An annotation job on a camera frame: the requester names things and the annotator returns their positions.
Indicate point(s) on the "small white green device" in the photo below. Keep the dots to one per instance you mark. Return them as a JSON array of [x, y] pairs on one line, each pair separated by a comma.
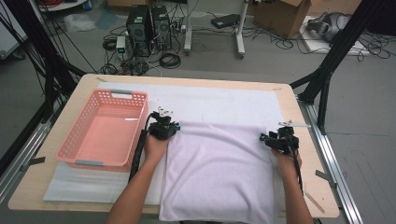
[[120, 45]]

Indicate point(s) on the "black frame strut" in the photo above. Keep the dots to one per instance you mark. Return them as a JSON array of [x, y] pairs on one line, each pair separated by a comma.
[[34, 40], [339, 46]]

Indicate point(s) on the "person's left hand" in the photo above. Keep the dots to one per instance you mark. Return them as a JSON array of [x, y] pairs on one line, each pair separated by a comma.
[[155, 151]]

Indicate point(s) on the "aluminium rail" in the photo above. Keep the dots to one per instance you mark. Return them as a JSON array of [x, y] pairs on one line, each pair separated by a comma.
[[336, 174], [18, 158]]

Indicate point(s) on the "person's right hand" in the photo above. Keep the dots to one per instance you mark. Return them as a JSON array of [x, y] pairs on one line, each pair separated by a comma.
[[288, 165]]

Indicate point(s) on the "slim black computer tower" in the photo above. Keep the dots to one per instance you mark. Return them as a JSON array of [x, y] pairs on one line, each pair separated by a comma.
[[162, 28]]

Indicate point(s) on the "large black computer tower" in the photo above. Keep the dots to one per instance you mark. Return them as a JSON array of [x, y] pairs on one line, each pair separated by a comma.
[[138, 31]]

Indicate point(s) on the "pink plastic basket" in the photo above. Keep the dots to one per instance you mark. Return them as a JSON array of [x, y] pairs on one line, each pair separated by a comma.
[[106, 137]]

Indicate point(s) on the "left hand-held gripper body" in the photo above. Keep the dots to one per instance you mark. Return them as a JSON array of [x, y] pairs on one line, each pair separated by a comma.
[[162, 129]]

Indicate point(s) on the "white metal stand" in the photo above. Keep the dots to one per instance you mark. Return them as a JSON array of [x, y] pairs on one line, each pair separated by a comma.
[[240, 31]]

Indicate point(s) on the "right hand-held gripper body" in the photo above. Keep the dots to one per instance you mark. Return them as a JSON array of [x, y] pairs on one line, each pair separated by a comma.
[[283, 141]]

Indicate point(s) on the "grey padded headset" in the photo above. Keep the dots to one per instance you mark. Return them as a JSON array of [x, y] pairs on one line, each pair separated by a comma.
[[327, 26]]

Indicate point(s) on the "lilac printed towel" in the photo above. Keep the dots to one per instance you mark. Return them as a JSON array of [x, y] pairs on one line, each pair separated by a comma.
[[218, 174]]

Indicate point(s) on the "white grid mat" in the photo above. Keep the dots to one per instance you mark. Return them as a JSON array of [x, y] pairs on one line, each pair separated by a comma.
[[218, 102]]

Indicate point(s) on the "open cardboard box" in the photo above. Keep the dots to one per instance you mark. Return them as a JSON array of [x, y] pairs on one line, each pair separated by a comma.
[[280, 17]]

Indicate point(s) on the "white flat board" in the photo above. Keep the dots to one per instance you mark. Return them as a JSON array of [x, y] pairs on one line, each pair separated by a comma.
[[314, 46]]

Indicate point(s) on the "clear plastic bag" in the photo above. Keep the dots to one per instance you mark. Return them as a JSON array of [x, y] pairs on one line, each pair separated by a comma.
[[79, 22]]

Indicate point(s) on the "black flat device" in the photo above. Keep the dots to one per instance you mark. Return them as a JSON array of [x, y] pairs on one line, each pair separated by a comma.
[[225, 21]]

